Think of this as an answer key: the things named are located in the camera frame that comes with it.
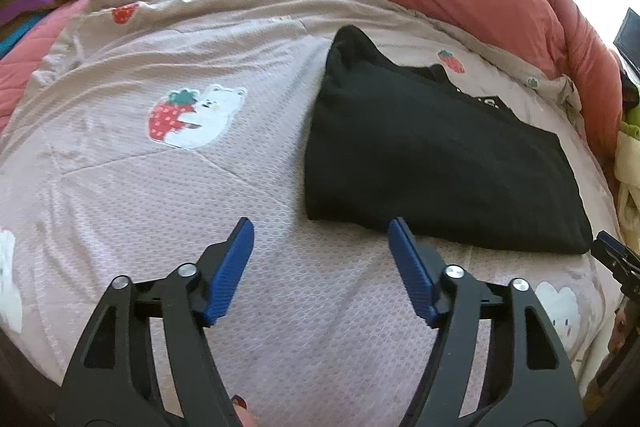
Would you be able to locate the black printed t-shirt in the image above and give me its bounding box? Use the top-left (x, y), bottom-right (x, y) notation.
top-left (302, 25), bottom-right (595, 256)

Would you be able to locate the dark screen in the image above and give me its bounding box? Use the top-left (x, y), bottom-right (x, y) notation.
top-left (613, 7), bottom-right (640, 74)

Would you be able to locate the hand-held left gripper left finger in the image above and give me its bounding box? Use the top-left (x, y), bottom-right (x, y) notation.
top-left (54, 217), bottom-right (257, 427)

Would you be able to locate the person's left hand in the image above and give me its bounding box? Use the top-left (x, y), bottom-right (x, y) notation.
top-left (231, 394), bottom-right (262, 427)

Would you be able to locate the yellow green cloth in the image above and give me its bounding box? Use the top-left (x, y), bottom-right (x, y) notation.
top-left (614, 79), bottom-right (640, 233)

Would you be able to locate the strawberry printed bed sheet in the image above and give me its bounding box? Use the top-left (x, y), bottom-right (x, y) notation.
top-left (0, 0), bottom-right (626, 427)

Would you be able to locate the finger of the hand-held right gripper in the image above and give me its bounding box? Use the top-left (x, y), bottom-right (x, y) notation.
top-left (592, 231), bottom-right (640, 303)

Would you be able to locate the pink quilted pillow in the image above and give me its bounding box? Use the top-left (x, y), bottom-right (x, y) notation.
top-left (0, 0), bottom-right (97, 134)

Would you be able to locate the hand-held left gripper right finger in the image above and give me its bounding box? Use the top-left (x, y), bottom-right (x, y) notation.
top-left (387, 217), bottom-right (587, 427)

